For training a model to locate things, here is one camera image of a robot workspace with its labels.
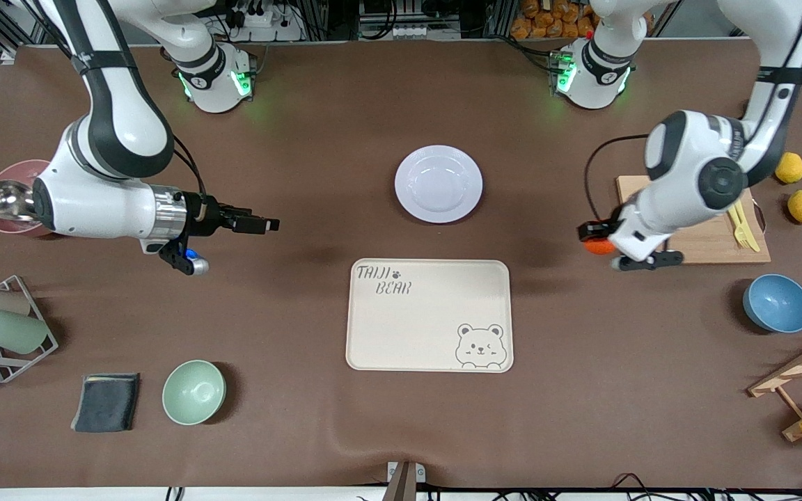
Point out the blue bowl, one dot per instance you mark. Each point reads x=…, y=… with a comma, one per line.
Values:
x=777, y=304

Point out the dark grey folded cloth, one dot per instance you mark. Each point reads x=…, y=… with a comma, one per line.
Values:
x=105, y=402

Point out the white power strip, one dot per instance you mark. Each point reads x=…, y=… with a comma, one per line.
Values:
x=417, y=30

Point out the pink bowl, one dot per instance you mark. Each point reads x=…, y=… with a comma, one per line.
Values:
x=14, y=174

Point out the pile of orange bread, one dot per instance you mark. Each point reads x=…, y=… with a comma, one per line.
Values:
x=547, y=17

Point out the beige tray with bear print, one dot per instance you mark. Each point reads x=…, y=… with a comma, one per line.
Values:
x=415, y=327

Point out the brown table cover mat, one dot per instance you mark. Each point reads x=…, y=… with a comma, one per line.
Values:
x=303, y=139

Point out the pale green cup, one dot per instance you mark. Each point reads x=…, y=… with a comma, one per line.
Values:
x=11, y=330

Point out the wooden drying rack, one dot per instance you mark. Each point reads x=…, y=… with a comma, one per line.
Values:
x=801, y=365

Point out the white round plate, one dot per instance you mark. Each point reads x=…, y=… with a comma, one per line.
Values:
x=438, y=184

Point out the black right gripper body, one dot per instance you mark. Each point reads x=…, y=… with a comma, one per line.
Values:
x=204, y=215

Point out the wooden cutting board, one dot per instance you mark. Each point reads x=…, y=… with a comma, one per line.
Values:
x=707, y=243

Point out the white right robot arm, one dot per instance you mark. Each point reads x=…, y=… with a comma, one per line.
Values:
x=122, y=118

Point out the pale green bowl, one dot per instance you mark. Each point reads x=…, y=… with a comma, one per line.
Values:
x=193, y=392

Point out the orange mandarin fruit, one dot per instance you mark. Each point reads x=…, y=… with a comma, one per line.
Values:
x=599, y=247

